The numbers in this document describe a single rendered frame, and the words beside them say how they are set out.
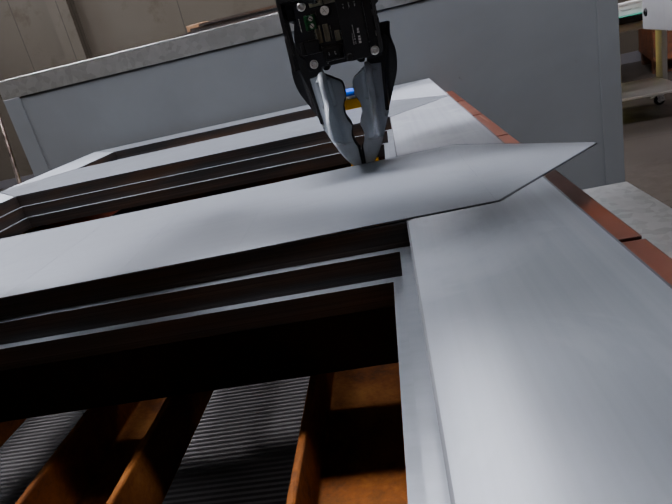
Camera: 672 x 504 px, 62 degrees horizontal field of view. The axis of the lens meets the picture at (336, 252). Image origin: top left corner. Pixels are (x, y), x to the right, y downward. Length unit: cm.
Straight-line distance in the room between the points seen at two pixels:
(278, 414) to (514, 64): 85
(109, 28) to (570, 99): 777
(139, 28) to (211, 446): 790
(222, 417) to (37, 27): 866
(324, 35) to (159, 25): 788
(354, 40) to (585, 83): 90
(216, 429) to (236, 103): 74
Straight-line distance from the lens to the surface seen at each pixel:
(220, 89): 127
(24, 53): 943
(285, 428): 72
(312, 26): 45
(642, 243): 36
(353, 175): 47
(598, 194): 92
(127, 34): 854
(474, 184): 38
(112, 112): 136
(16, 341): 44
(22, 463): 89
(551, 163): 41
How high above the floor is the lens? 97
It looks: 20 degrees down
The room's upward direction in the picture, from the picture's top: 13 degrees counter-clockwise
